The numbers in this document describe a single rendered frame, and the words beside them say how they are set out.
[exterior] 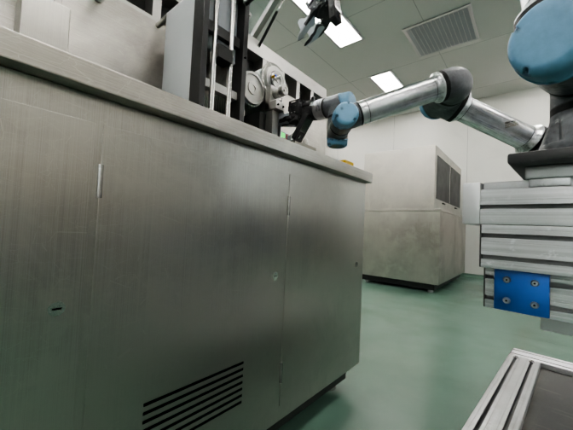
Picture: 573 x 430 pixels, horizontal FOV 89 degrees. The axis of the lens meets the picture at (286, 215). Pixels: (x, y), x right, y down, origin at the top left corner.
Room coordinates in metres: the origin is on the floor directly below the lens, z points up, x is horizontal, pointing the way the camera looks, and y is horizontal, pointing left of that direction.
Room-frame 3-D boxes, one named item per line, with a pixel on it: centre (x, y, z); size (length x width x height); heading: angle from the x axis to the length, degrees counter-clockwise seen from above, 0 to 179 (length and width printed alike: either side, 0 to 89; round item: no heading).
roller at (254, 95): (1.17, 0.24, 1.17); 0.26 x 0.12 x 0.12; 50
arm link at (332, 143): (1.04, -0.17, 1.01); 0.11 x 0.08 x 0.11; 179
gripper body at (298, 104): (1.16, -0.05, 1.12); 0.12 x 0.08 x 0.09; 50
